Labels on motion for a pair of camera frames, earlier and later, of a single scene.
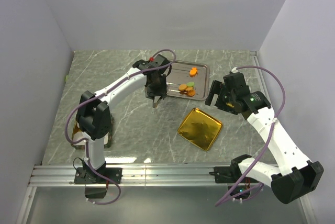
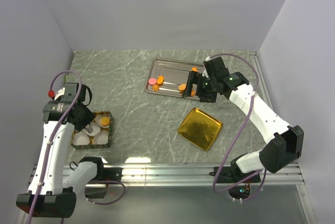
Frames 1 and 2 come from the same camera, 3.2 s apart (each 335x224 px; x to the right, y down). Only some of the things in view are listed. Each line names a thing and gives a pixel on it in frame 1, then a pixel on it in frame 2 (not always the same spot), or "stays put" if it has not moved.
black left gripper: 162,91 -> 88,118
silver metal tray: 188,80 stays put
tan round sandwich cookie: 182,87 stays put
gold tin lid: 200,129 stays put
